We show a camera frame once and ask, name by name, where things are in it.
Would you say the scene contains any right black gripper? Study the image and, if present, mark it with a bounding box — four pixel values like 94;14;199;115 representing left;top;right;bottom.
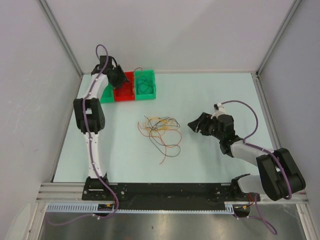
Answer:
187;112;224;140

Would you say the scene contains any light blue wire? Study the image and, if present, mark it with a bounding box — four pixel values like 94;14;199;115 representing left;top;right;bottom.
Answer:
136;76;154;94

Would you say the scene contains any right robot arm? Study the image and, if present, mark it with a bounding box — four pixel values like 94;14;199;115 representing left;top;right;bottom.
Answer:
187;112;306;201

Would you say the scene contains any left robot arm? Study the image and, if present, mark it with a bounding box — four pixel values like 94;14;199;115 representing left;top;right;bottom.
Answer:
73;55;129;181

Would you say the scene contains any red bin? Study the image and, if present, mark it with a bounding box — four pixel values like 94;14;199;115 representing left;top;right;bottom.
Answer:
113;71;135;102

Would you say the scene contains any left green bin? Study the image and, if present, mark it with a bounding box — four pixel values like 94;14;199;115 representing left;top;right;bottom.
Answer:
100;84;115;104

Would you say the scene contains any green bin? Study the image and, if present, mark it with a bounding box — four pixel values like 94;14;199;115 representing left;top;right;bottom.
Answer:
133;69;157;100
100;84;115;104

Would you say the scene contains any right green bin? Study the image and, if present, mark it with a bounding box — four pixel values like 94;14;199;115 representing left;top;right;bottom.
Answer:
133;69;157;100

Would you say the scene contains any dark blue wire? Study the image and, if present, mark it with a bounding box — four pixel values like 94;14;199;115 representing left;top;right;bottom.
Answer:
147;115;181;132

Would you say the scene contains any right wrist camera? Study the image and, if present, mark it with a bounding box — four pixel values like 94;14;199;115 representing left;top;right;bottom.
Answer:
212;102;226;118

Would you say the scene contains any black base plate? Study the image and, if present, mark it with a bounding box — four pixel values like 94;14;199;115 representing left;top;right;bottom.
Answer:
82;178;256;202

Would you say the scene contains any aluminium frame rail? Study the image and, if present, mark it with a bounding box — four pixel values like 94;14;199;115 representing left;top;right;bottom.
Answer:
36;182;309;204

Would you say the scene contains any grey cable duct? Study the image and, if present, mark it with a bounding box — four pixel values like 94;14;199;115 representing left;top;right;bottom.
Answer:
46;202;234;215

